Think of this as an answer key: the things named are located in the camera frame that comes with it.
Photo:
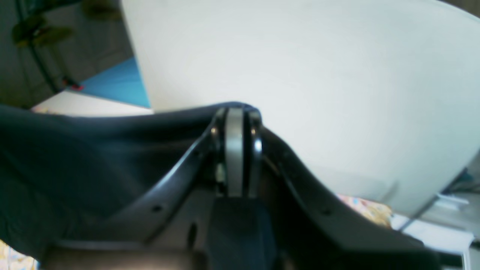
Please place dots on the patterned tile tablecloth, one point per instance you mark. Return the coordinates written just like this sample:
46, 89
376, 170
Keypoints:
378, 213

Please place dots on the blue floor mat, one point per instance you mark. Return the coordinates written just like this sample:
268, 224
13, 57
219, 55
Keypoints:
122, 83

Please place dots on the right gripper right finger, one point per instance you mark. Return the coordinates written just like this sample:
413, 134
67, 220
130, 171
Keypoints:
313, 228

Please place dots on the white board panel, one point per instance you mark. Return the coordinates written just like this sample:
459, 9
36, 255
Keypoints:
379, 98

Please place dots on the black long-sleeve t-shirt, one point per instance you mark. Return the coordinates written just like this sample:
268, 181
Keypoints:
62, 175

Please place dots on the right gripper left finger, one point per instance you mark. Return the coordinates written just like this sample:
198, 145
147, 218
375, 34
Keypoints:
166, 228

